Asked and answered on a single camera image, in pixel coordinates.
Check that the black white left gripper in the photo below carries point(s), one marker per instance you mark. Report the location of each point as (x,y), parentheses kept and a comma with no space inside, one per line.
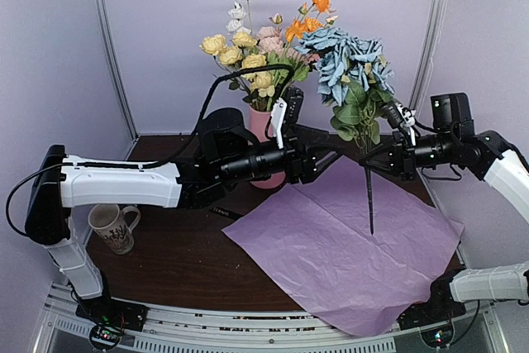
(305,169)

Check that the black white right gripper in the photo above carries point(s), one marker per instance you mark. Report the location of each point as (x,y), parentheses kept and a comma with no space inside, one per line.
(402,154)

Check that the blue hydrangea flower stem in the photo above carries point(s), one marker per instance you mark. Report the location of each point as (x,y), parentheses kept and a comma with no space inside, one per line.
(353,79)

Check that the cream yellow flower stem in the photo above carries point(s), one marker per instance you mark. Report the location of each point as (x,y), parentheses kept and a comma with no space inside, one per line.
(243,53)

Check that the purple tissue paper sheet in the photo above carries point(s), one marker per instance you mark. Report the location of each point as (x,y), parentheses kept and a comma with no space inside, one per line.
(355,254)

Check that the black ribbon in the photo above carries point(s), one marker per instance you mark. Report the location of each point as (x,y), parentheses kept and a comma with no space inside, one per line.
(226,213)

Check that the pink rose flower stem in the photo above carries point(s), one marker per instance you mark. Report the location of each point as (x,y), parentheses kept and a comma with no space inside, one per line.
(277,48)

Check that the peach poppy flower stem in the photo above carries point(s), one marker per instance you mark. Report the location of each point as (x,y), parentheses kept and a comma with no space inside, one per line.
(279,45)

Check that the orange flower stem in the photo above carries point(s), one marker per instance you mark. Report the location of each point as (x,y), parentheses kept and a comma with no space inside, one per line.
(322,5)

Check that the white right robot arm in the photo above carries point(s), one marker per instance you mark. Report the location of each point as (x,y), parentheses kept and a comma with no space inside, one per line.
(478,180)

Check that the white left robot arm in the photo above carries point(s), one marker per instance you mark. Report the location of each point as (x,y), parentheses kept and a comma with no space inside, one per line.
(68,181)

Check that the pink vase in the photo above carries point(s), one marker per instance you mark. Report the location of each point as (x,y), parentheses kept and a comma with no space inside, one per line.
(257,123)

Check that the clear printed glass cup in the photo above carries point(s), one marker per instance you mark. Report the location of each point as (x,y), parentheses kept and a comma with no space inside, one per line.
(115,225)

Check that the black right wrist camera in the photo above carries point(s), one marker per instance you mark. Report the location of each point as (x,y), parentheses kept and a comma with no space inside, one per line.
(451,113)

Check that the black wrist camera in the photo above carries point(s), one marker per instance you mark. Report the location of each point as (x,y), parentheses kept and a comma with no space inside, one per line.
(222,135)
(451,113)

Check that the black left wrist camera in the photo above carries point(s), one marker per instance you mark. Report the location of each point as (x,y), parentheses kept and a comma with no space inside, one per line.
(222,135)

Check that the aluminium right corner post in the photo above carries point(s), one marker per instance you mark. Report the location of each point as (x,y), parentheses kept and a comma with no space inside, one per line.
(432,35)

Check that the aluminium corner post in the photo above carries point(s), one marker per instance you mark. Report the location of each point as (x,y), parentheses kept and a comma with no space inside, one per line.
(114,68)
(432,35)

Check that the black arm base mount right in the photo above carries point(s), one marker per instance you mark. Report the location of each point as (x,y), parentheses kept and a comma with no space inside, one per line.
(440,307)

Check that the aluminium front rail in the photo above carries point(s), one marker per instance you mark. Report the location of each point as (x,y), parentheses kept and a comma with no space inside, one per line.
(167,329)

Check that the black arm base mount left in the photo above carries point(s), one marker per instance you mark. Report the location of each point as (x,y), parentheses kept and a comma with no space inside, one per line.
(113,312)

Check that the aluminium left corner post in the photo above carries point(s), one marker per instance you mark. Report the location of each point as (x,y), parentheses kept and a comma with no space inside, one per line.
(114,68)

